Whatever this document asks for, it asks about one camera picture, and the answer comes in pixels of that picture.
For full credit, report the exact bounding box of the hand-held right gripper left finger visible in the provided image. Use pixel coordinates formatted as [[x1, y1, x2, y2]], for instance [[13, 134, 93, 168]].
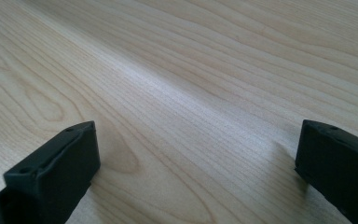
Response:
[[0, 120, 102, 224]]

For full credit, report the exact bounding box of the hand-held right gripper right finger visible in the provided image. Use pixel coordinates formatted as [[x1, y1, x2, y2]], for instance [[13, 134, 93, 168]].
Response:
[[294, 119, 358, 224]]

